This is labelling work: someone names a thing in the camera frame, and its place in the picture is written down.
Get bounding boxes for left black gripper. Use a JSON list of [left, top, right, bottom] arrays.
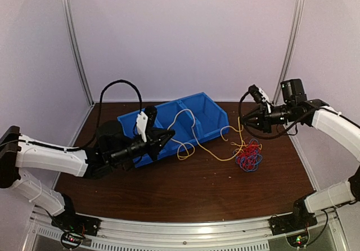
[[110, 127, 175, 166]]

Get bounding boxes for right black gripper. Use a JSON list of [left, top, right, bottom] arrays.
[[240, 102, 295, 133]]

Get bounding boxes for yellow cable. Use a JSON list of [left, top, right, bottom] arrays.
[[167, 109, 248, 162]]

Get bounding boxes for red blue cables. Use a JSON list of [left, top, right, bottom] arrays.
[[231, 138, 264, 173]]

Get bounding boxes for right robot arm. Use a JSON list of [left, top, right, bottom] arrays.
[[239, 79, 359, 230]]

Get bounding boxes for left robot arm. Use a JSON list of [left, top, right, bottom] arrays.
[[1, 120, 175, 231]]

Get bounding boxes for blue three-compartment bin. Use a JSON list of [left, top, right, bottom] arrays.
[[116, 92, 231, 169]]

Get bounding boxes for right black sleeved cable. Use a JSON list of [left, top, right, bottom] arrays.
[[238, 90, 299, 140]]

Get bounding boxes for black sleeved cable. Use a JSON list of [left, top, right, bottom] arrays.
[[84, 79, 143, 150], [238, 90, 299, 140]]

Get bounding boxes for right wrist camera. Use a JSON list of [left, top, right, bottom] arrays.
[[248, 84, 273, 113]]

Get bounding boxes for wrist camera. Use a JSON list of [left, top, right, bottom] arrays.
[[248, 84, 273, 113], [136, 106, 157, 142]]

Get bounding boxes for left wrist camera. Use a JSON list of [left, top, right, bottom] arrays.
[[136, 106, 157, 142]]

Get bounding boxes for left black sleeved cable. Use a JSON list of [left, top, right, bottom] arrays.
[[84, 79, 143, 150]]

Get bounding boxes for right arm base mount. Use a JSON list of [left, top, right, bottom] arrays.
[[268, 213, 318, 249]]

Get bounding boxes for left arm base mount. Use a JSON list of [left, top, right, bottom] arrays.
[[51, 215, 101, 250]]

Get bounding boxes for right aluminium frame post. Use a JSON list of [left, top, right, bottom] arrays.
[[273, 0, 305, 104]]

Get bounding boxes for aluminium frame post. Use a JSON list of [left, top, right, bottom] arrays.
[[273, 0, 305, 104], [61, 0, 94, 106]]

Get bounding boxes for aluminium front rail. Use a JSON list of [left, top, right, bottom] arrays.
[[22, 203, 347, 251]]

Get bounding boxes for left aluminium frame post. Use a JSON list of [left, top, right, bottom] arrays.
[[61, 0, 94, 106]]

